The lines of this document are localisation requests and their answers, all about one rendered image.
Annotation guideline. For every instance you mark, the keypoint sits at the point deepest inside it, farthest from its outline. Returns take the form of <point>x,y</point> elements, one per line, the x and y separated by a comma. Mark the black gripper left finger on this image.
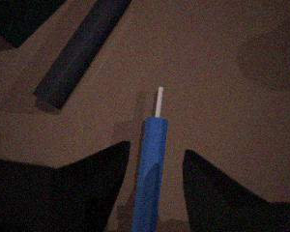
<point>77,197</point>

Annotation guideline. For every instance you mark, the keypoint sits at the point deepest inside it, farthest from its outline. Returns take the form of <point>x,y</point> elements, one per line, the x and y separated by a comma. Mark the dark blue stylus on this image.
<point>147,198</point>

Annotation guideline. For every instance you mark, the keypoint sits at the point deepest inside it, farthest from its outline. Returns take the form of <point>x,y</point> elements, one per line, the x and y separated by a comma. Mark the black cylinder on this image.
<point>80,50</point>

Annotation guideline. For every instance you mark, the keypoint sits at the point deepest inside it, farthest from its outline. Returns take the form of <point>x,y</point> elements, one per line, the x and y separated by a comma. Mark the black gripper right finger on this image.
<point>217,203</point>

